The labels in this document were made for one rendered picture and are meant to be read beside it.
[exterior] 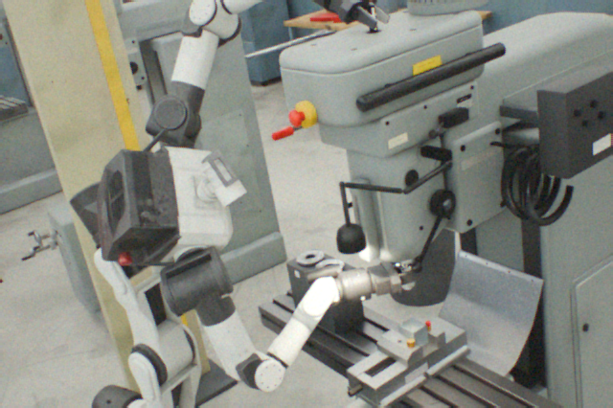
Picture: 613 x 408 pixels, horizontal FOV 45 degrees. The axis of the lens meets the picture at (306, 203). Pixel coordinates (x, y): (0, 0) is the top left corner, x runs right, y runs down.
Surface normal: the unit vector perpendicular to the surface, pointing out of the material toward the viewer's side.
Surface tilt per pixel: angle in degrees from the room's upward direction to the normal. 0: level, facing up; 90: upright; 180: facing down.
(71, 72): 90
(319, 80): 90
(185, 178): 58
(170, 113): 62
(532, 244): 90
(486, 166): 90
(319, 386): 0
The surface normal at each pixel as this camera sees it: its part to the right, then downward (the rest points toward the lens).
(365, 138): -0.79, 0.36
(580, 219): 0.59, 0.20
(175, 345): 0.76, -0.03
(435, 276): 0.32, 0.39
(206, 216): 0.58, -0.38
